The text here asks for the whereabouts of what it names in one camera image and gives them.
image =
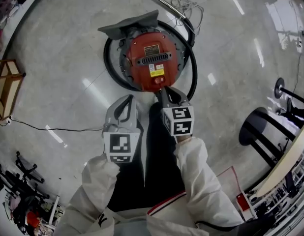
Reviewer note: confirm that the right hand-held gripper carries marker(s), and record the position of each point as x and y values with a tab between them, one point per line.
181	120

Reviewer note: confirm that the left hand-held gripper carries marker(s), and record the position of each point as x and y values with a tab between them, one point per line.
120	145

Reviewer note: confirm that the dark red rocker power switch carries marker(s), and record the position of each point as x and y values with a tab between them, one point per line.
160	79

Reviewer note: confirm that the red vacuum cleaner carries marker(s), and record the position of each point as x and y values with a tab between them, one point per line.
147	75

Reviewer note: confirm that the person's left forearm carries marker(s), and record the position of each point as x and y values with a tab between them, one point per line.
98	181

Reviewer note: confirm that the person's right forearm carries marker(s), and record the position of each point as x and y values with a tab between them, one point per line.
198	171

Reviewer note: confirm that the metal vacuum wand with nozzle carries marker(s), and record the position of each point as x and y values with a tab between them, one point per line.
164	3

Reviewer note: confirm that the person's legs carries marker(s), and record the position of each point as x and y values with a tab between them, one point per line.
157	156

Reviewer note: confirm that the black floor stand round base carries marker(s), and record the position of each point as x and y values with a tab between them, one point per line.
280	88

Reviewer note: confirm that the black chair base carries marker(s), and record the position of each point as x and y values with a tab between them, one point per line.
26	167

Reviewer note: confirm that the person's torso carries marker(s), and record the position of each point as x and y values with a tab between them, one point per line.
132	226

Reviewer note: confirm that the small wooden rack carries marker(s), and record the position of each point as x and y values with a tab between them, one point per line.
7	87

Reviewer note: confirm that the red box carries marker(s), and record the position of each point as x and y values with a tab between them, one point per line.
243	203

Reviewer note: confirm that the round beige table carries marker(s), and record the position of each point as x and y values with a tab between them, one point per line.
284	167

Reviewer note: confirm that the black office chair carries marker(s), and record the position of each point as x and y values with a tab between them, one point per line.
252	226

